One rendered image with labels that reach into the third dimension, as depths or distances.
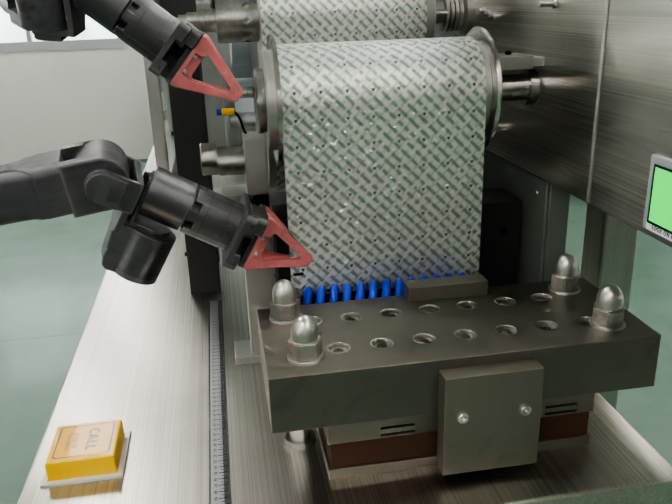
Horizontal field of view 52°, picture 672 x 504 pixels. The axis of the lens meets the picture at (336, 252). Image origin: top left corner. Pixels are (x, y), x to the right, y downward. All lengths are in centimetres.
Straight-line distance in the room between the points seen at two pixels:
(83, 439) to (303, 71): 46
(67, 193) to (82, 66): 570
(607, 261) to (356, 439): 55
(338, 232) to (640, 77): 36
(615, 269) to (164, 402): 69
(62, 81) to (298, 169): 574
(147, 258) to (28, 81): 578
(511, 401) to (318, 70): 40
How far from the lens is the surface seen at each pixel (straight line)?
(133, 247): 80
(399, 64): 81
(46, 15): 87
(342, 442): 72
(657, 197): 69
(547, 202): 92
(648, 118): 71
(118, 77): 641
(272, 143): 81
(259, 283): 92
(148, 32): 83
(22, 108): 659
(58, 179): 76
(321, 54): 81
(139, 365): 99
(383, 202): 82
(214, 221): 78
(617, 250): 113
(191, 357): 99
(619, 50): 76
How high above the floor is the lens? 136
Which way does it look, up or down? 20 degrees down
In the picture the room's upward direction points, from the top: 2 degrees counter-clockwise
